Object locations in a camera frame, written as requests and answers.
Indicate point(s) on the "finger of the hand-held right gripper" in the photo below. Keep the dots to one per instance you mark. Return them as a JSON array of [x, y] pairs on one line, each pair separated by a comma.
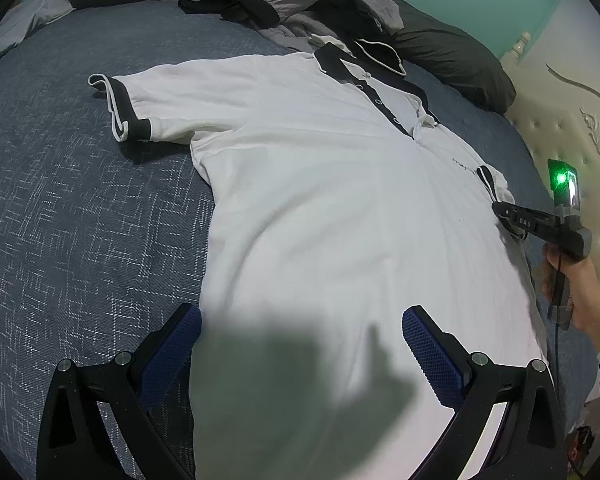
[[525, 220]]

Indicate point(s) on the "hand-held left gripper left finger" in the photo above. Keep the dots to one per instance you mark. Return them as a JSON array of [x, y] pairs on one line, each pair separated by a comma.
[[172, 355]]

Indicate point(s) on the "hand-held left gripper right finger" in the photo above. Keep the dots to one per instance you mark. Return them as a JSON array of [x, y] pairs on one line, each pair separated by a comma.
[[430, 355]]

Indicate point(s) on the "white polo shirt black collar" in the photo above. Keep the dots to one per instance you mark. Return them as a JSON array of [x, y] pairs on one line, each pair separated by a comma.
[[330, 185]]

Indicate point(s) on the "person's right hand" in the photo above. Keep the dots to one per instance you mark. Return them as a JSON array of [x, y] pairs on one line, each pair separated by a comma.
[[590, 305]]

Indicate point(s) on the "cream tufted headboard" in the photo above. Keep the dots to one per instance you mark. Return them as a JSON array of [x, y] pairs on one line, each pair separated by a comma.
[[580, 85]]

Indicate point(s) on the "blue woven bedspread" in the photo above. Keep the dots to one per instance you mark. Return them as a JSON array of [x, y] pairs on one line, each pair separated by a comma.
[[80, 210]]

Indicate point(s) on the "red floor clutter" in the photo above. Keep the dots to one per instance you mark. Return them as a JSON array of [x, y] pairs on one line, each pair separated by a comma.
[[582, 442]]

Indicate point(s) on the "small white cloth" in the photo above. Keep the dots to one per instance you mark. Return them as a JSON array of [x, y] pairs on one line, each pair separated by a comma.
[[330, 42]]

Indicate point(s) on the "lavender bed sheet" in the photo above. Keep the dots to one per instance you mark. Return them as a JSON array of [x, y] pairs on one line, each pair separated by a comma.
[[25, 17]]

